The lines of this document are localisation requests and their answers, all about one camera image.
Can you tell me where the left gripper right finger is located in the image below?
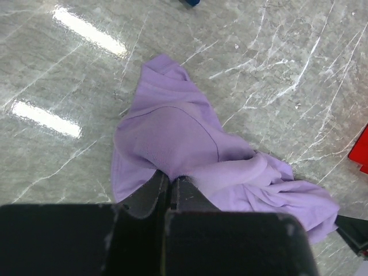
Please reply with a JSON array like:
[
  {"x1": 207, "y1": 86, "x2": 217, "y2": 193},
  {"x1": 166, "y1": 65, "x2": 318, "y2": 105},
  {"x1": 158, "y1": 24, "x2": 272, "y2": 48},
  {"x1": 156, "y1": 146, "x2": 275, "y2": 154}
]
[{"x1": 170, "y1": 177, "x2": 220, "y2": 212}]

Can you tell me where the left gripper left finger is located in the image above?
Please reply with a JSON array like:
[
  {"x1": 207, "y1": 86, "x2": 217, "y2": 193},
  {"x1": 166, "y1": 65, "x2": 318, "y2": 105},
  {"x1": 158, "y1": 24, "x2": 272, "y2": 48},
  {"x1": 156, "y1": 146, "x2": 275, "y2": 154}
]
[{"x1": 122, "y1": 170, "x2": 168, "y2": 219}]

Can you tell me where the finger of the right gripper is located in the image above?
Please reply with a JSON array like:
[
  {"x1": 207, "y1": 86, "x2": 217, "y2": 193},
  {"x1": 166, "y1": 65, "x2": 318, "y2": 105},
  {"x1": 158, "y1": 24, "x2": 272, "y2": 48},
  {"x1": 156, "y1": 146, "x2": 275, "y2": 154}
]
[{"x1": 335, "y1": 215, "x2": 368, "y2": 255}]

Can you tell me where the folded navy blue t shirt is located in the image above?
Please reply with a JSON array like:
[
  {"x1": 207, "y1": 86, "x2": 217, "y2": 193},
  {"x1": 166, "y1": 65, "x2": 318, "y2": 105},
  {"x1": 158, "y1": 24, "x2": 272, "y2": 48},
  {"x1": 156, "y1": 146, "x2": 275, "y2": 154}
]
[{"x1": 181, "y1": 0, "x2": 200, "y2": 7}]

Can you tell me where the lavender t shirt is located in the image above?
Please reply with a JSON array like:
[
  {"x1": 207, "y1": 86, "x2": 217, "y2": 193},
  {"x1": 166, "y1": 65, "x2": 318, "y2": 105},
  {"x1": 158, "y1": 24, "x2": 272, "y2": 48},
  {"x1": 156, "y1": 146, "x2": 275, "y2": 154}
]
[{"x1": 110, "y1": 55, "x2": 339, "y2": 243}]

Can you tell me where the red plastic tray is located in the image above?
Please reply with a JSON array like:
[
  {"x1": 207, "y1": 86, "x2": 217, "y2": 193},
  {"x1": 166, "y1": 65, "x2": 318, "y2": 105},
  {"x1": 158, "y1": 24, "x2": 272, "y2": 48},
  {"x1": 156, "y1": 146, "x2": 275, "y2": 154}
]
[{"x1": 348, "y1": 126, "x2": 368, "y2": 174}]

